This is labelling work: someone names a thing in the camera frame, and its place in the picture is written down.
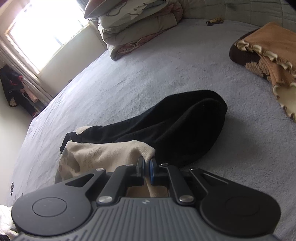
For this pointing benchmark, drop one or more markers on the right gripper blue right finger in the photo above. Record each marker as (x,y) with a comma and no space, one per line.
(171,177)

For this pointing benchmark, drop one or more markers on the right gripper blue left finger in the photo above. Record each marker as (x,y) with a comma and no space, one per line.
(121,179)

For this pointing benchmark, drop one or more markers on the cream and black sweatshirt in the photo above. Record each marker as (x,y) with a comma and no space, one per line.
(178,130)

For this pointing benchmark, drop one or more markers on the hanging dark clothes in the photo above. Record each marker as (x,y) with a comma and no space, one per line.
(16,91)

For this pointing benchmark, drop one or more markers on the black label on sheet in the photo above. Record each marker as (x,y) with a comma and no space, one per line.
(12,188)

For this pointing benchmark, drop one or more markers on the white cloth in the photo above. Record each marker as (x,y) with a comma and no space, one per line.
(7,225)

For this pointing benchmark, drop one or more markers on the folded grey pink quilt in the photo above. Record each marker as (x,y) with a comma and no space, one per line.
(126,25)

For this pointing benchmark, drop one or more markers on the brown ruffled blanket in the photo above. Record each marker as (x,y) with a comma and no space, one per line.
(269,52)

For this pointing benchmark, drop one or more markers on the grey patterned curtain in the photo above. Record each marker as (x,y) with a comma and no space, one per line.
(32,80)

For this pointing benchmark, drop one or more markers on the bright window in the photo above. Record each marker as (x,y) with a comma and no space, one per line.
(42,28)

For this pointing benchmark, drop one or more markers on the grey quilted headboard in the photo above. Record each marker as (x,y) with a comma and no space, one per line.
(256,13)

